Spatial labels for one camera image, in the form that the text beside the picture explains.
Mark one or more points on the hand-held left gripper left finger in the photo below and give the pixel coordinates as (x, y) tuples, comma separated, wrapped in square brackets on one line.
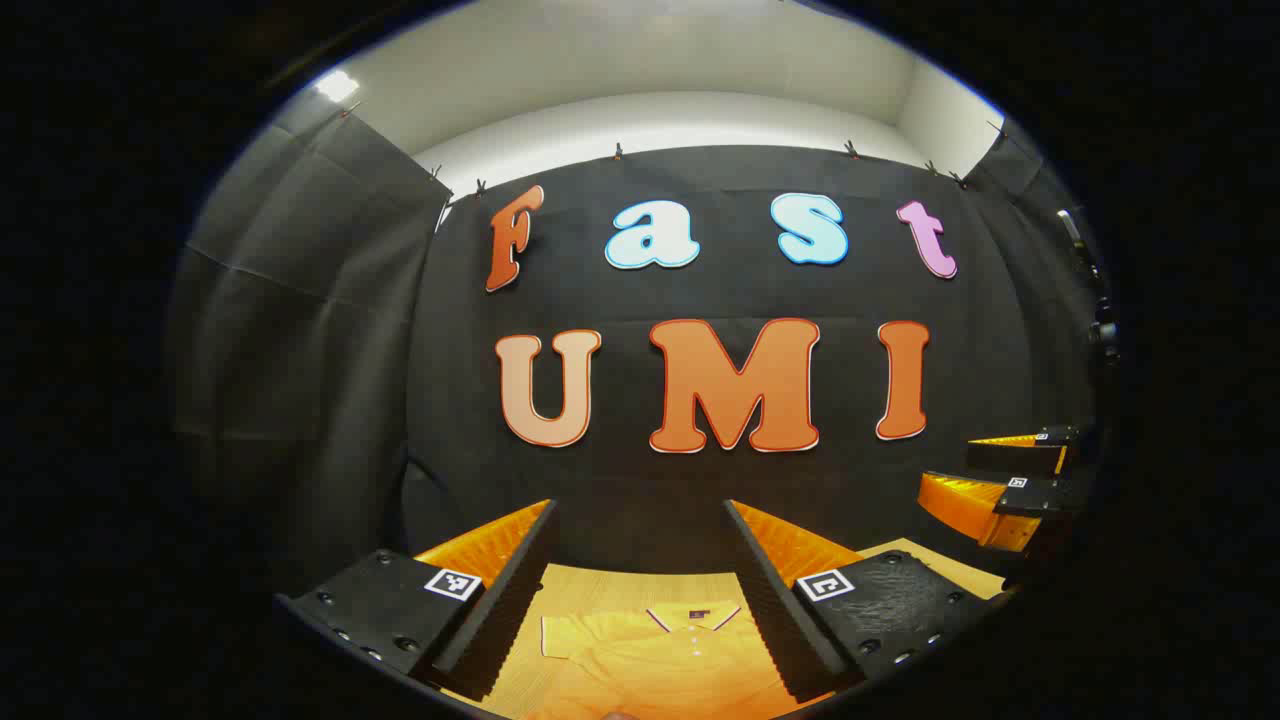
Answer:
[(510, 600)]

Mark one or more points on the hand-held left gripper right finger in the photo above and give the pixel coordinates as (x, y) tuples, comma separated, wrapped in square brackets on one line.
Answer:
[(780, 620)]

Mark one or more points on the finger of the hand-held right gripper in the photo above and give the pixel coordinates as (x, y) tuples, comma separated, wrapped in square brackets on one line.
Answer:
[(1010, 458), (1040, 497)]

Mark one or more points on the orange T-shirt with collar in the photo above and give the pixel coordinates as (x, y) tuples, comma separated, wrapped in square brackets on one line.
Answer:
[(650, 670)]

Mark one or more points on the black backdrop cloth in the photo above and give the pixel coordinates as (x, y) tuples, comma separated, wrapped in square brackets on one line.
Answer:
[(700, 500)]

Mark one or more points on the white ceiling light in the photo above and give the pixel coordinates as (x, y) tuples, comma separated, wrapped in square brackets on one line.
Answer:
[(336, 85)]

